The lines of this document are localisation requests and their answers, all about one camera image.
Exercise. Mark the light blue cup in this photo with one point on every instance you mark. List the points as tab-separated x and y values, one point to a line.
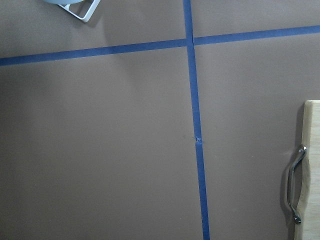
62	2

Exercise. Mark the bamboo cutting board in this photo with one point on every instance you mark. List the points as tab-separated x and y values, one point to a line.
309	200

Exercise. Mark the white wire cup rack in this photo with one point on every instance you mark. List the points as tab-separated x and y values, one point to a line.
82	10

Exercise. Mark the metal cutting board handle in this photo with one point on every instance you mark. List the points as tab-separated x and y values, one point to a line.
299	156

